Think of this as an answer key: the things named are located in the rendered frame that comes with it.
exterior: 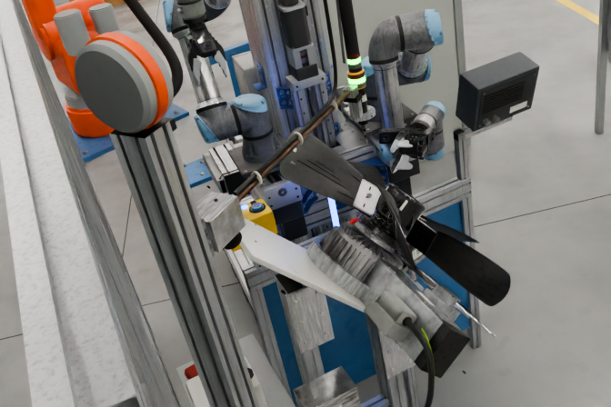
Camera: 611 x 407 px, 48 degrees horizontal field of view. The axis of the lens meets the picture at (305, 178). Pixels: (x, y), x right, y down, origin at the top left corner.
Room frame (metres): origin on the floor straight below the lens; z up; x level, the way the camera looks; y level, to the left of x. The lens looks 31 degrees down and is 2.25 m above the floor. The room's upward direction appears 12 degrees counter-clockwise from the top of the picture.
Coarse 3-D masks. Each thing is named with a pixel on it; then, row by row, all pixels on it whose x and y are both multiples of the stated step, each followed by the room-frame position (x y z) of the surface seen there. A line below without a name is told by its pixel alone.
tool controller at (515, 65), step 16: (496, 64) 2.19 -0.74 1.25; (512, 64) 2.18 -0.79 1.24; (528, 64) 2.17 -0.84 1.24; (464, 80) 2.14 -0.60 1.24; (480, 80) 2.12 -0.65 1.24; (496, 80) 2.10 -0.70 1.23; (512, 80) 2.12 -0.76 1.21; (528, 80) 2.14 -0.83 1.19; (464, 96) 2.15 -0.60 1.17; (480, 96) 2.08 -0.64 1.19; (496, 96) 2.11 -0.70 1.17; (512, 96) 2.13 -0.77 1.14; (528, 96) 2.17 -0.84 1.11; (464, 112) 2.16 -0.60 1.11; (480, 112) 2.10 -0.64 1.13; (496, 112) 2.13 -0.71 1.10; (512, 112) 2.16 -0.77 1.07; (480, 128) 2.12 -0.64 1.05
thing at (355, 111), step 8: (344, 88) 1.58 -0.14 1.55; (352, 88) 1.57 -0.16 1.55; (352, 96) 1.56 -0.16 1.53; (360, 96) 1.58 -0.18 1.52; (352, 104) 1.59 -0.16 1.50; (360, 104) 1.58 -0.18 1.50; (352, 112) 1.59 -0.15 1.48; (360, 112) 1.58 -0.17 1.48; (368, 112) 1.60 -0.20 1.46; (360, 120) 1.58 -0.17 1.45
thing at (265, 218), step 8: (256, 200) 1.92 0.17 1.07; (248, 208) 1.88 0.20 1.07; (264, 208) 1.86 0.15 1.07; (248, 216) 1.84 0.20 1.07; (256, 216) 1.83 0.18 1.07; (264, 216) 1.83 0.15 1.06; (272, 216) 1.84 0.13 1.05; (264, 224) 1.83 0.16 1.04; (272, 224) 1.84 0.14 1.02; (272, 232) 1.83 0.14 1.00; (240, 248) 1.80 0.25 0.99
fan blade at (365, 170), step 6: (348, 162) 1.86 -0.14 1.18; (354, 162) 1.87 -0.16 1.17; (360, 168) 1.80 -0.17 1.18; (366, 168) 1.81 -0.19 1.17; (372, 168) 1.82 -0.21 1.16; (366, 174) 1.75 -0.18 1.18; (372, 174) 1.76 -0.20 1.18; (378, 174) 1.76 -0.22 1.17; (366, 180) 1.71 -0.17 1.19; (372, 180) 1.71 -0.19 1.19; (378, 180) 1.71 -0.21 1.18; (384, 186) 1.67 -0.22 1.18
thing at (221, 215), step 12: (204, 204) 1.12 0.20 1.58; (216, 204) 1.11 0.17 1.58; (228, 204) 1.11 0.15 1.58; (204, 216) 1.08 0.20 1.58; (216, 216) 1.08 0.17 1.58; (228, 216) 1.10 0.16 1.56; (240, 216) 1.12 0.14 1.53; (204, 228) 1.06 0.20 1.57; (216, 228) 1.07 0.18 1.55; (228, 228) 1.09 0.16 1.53; (240, 228) 1.12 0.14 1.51; (216, 240) 1.06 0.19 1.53; (228, 240) 1.08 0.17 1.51
